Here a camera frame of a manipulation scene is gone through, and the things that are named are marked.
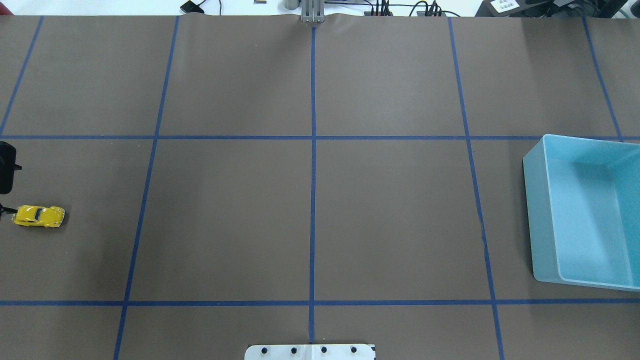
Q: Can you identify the yellow beetle toy car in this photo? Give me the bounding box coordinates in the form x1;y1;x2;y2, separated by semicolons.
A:
12;205;66;228

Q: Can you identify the black small device on desk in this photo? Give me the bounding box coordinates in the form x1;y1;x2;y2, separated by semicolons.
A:
179;0;205;14

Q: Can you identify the white label card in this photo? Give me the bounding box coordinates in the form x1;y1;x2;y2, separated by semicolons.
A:
489;0;521;14

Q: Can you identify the light blue plastic bin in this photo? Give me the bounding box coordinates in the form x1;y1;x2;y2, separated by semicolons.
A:
522;134;640;292

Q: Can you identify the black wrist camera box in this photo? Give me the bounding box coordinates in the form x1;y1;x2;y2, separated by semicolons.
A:
0;141;23;195

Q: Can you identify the grey aluminium frame post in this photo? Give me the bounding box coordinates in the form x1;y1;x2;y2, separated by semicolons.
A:
299;0;326;23

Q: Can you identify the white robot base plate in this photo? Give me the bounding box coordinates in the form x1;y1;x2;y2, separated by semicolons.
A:
244;343;377;360

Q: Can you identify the black cable bundle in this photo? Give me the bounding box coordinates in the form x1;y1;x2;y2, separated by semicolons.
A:
363;0;462;18

